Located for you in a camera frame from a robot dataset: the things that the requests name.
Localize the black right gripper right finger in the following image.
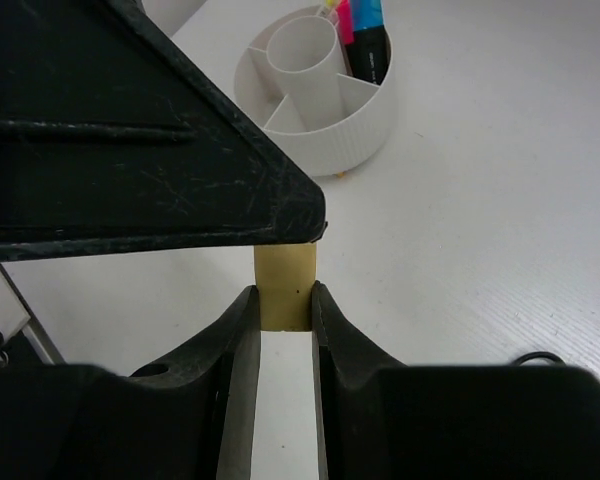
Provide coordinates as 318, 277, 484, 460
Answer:
311, 283, 600, 479

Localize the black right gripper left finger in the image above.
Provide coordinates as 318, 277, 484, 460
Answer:
0, 287, 261, 479

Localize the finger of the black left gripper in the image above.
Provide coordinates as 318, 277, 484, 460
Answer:
0, 1, 327, 262

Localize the tan eraser block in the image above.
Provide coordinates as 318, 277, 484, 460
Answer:
254, 243, 317, 332

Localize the yellow clear pen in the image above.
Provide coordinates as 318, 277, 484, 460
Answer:
317, 0, 339, 17

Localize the pink black highlighter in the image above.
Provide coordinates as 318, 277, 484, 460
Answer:
334, 0, 354, 76

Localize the blue black highlighter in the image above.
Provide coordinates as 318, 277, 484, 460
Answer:
347, 0, 389, 85

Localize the white round divided container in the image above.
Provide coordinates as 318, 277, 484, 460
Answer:
234, 5, 397, 177

